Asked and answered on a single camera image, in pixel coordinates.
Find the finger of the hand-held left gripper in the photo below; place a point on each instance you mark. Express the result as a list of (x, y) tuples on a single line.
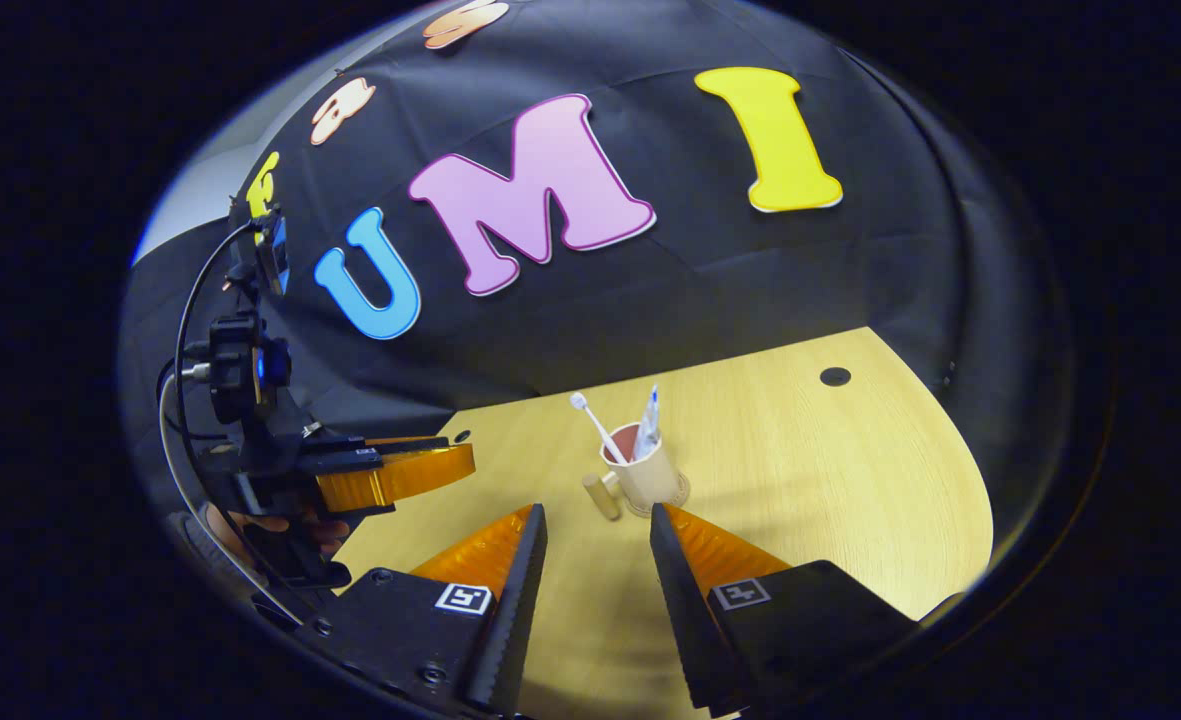
[(350, 453), (400, 482)]

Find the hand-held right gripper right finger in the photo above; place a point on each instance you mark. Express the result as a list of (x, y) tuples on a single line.
[(685, 620)]

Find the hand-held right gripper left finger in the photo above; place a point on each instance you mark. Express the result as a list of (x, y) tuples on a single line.
[(520, 620)]

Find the round cork coaster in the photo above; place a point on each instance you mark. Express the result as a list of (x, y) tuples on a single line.
[(684, 497)]

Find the white toothpaste tube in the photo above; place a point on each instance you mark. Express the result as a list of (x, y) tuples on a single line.
[(647, 425)]

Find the white toothbrush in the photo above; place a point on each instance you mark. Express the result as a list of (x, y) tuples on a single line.
[(595, 425)]

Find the wooden desktop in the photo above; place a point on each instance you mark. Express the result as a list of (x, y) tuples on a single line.
[(830, 480)]

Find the black backdrop cloth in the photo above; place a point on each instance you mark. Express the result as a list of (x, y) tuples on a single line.
[(710, 290)]

